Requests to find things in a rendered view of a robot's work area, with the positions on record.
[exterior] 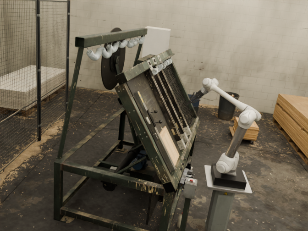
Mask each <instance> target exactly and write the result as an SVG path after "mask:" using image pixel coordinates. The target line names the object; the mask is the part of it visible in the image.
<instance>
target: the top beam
mask: <svg viewBox="0 0 308 231"><path fill-rule="evenodd" d="M172 54H173V53H172V51H171V49H168V50H166V51H164V52H162V53H160V54H158V55H159V56H160V58H161V60H163V59H165V58H167V57H168V56H170V55H172ZM158 55H156V56H154V57H152V58H155V60H156V62H157V63H159V60H158V57H157V56H158ZM152 58H150V59H148V60H150V62H151V64H152V66H154V62H153V60H152ZM148 60H146V61H144V62H142V63H140V64H138V65H136V66H134V67H132V68H130V69H128V70H126V71H124V72H122V73H120V74H118V75H116V76H115V77H116V79H117V81H118V83H119V85H121V84H124V83H126V82H128V81H130V80H131V79H133V78H134V77H136V76H138V75H139V74H141V73H143V72H144V71H146V70H148V69H149V65H148V63H147V61H148Z"/></svg>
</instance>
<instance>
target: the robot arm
mask: <svg viewBox="0 0 308 231"><path fill-rule="evenodd" d="M218 84H219V82H218V80H217V79H216V78H213V79H209V78H205V79H204V80H203V81H202V85H203V87H202V88H201V89H200V90H199V91H198V92H193V94H192V96H193V95H194V94H195V96H194V97H193V98H192V96H191V97H190V98H189V99H190V100H189V101H188V103H187V104H186V105H188V104H191V103H195V102H198V101H201V97H202V96H204V95H205V94H207V93H208V92H210V91H212V90H213V91H215V92H216V93H218V94H219V95H221V96H222V97H224V98H225V99H226V100H228V101H229V102H231V103H232V104H234V105H235V106H236V107H237V108H238V109H239V110H240V111H241V112H242V113H241V114H240V116H239V120H238V127H237V129H236V131H235V133H234V135H233V138H232V140H231V142H230V144H229V146H228V148H227V151H226V152H225V153H223V154H222V155H221V157H220V158H219V160H218V162H217V163H216V169H217V171H218V172H220V173H223V174H228V175H232V176H237V175H236V170H237V169H236V168H237V164H238V161H239V154H238V152H237V150H238V148H239V146H240V144H241V142H242V139H243V137H244V135H245V133H246V131H247V129H249V128H250V126H251V125H252V124H253V122H254V121H259V120H260V118H261V114H260V113H259V112H258V111H257V110H255V109H254V108H253V107H251V106H249V105H247V104H244V103H242V102H240V101H238V100H236V99H235V98H233V97H232V96H230V95H229V94H227V93H226V92H224V91H223V90H221V89H220V88H218V87H217V86H218ZM195 97H196V98H195ZM194 98H195V99H194ZM192 99H194V100H193V101H191V100H192ZM196 99H199V100H197V101H195V100H196ZM194 101H195V102H194Z"/></svg>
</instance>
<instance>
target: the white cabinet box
mask: <svg viewBox="0 0 308 231"><path fill-rule="evenodd" d="M145 28H147V29H148V31H147V34H146V35H145V36H144V37H145V41H144V43H143V52H142V58H143V57H145V56H147V55H149V54H151V55H158V54H160V53H162V52H164V51H166V50H168V48H169V40H170V33H171V29H167V28H160V27H150V26H147V27H145Z"/></svg>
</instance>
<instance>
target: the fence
mask: <svg viewBox="0 0 308 231"><path fill-rule="evenodd" d="M138 93H139V91H137V92H135V93H134V94H135V96H136V98H137V100H138V102H139V104H140V106H141V108H142V110H143V112H144V115H145V117H148V119H149V121H150V127H151V129H152V131H153V133H156V134H157V136H158V138H159V139H158V140H157V142H158V144H159V146H160V148H161V150H162V152H163V154H164V156H165V158H166V160H167V162H168V164H169V166H170V169H171V171H174V170H175V169H176V168H175V165H174V163H173V161H172V159H171V157H170V155H169V153H168V151H167V149H166V147H165V144H164V142H163V140H162V138H161V136H160V134H159V132H158V130H157V128H156V127H154V125H153V123H152V121H151V119H150V117H149V115H148V113H147V110H148V109H147V107H146V105H145V103H144V102H142V100H141V98H142V96H141V97H140V96H139V94H138Z"/></svg>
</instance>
